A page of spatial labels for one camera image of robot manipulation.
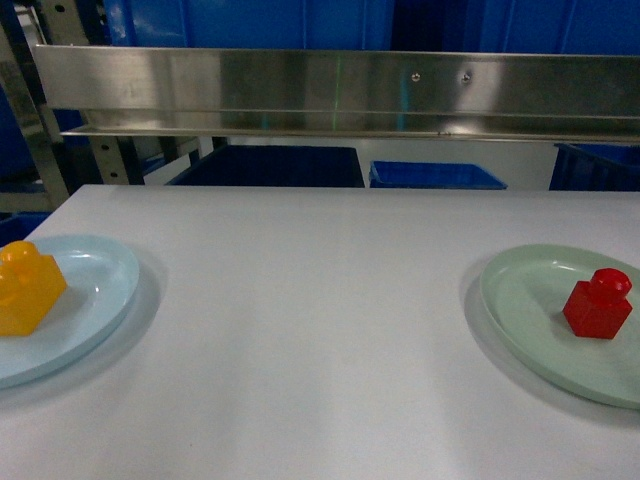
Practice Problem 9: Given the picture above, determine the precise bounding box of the stainless steel shelf rail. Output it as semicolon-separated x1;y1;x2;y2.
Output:
34;45;639;144

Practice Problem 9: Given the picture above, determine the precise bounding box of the light blue plate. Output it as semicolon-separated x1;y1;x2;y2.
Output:
1;235;140;389

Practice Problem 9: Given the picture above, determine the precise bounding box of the light green plate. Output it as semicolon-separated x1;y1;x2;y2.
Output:
479;244;639;409

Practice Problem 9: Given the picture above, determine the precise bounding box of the perforated metal rack post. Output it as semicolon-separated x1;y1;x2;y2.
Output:
82;111;130;185

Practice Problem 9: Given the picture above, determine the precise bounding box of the dark blue bin centre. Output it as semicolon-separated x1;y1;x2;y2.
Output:
169;145;365;188

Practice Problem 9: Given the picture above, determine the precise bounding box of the red toy block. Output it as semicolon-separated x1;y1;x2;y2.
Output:
562;268;633;340

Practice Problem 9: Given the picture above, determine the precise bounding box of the small blue bin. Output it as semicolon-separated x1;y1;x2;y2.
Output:
369;161;507;190

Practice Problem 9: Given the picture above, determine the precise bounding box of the yellow toy block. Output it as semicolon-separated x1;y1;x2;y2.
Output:
1;240;67;336

